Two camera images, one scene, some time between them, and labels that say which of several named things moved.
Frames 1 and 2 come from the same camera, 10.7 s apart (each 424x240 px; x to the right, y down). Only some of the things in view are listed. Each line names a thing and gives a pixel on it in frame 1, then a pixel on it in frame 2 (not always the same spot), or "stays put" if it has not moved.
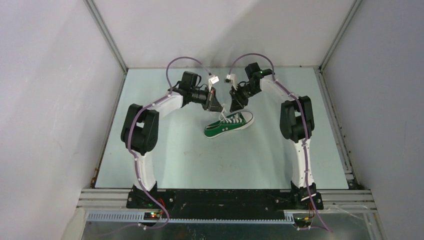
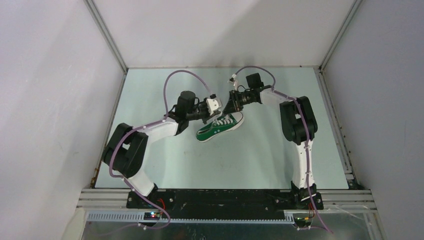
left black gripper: x=211 y=98 to x=208 y=116
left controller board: x=152 y=216 stays put
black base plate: x=224 y=201 stays put
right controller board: x=302 y=222 stays put
